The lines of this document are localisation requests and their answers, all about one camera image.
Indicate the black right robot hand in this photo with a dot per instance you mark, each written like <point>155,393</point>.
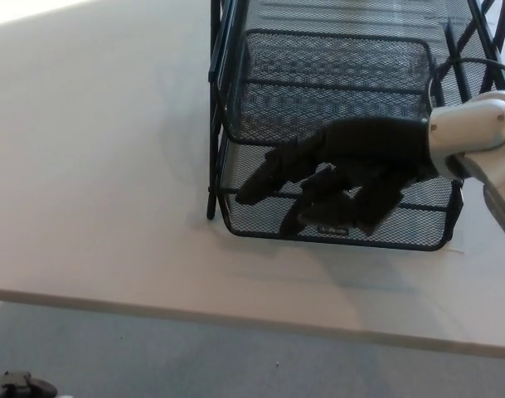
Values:
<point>360,141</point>

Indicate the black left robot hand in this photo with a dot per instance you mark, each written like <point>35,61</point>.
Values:
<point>24,387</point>

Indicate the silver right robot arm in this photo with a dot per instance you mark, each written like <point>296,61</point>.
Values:
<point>476,124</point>

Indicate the small black mesh tray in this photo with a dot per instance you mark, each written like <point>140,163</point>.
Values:
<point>285,108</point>

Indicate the black metal organizer frame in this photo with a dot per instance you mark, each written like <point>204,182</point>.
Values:
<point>212,166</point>

